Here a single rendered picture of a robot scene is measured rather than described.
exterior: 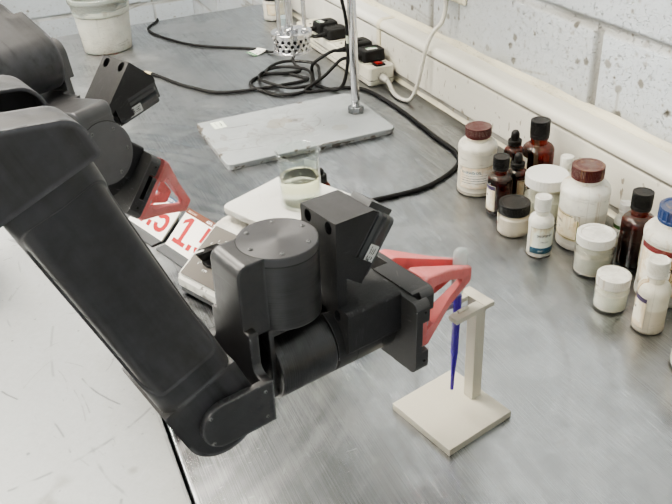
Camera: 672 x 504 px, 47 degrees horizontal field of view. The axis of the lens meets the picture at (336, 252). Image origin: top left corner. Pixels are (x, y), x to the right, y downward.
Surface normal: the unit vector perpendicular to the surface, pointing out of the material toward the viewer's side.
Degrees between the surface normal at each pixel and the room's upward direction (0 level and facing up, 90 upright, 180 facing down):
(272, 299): 89
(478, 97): 90
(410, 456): 0
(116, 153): 83
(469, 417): 0
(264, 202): 0
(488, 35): 90
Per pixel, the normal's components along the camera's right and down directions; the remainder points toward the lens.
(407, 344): -0.80, 0.33
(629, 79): -0.91, 0.25
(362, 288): -0.03, -0.86
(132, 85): 0.74, 0.32
